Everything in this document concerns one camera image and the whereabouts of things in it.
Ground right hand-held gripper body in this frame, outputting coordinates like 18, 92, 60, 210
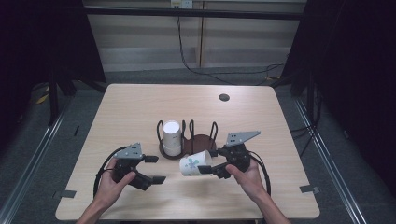
218, 130, 262, 180

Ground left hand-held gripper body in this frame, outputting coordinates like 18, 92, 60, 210
111, 142, 153, 191

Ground brown cup holder wire loops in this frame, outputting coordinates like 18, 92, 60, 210
156, 119, 219, 161

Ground printed white paper cup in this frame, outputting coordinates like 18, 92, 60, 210
178, 149, 214, 177

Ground stack of white paper cups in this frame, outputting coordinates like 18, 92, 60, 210
162, 119, 183, 157

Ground person's right hand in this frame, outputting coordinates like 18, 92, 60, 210
225, 158, 265, 202

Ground person's left hand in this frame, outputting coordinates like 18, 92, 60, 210
92, 158, 137, 206

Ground grey tape strip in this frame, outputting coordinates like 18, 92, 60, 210
51, 189, 78, 200
299, 184, 320, 194

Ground black horizontal bar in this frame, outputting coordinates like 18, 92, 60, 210
83, 7, 307, 21

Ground black curtain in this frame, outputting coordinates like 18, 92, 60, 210
281, 0, 396, 197
0, 0, 107, 150

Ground right hand-held gripper black cable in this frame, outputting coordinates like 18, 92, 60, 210
248, 150, 272, 197

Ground hand-held gripper black cable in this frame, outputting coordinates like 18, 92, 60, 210
92, 146, 129, 199
248, 150, 272, 197

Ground left hand-held gripper black cable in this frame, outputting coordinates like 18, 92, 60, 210
92, 146, 129, 199

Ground black floor cables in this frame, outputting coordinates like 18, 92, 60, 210
290, 87, 322, 158

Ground metal floor rail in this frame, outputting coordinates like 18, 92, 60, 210
292, 97, 369, 224
0, 96, 75, 224

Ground long black wall cable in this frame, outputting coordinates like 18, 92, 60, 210
176, 15, 286, 86

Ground white wall socket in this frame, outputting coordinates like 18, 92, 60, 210
170, 0, 194, 9

